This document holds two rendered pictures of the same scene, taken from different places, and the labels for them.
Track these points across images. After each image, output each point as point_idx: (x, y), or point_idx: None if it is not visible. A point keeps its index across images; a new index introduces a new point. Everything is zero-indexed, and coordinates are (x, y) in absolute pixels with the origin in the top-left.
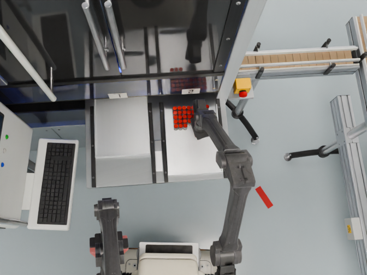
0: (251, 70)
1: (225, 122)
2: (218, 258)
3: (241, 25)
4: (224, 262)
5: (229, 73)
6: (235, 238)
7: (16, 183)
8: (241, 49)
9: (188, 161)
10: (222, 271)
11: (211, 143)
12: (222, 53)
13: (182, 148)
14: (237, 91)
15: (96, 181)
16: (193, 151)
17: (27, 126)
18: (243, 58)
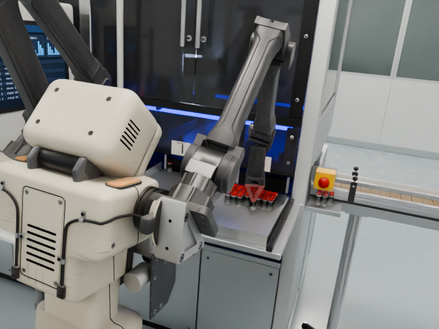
0: (342, 188)
1: (293, 217)
2: (194, 146)
3: (319, 8)
4: (201, 157)
5: (306, 124)
6: (236, 117)
7: None
8: (320, 63)
9: (224, 225)
10: (189, 166)
11: (264, 223)
12: (300, 70)
13: (224, 215)
14: (317, 181)
15: None
16: (236, 222)
17: None
18: (336, 182)
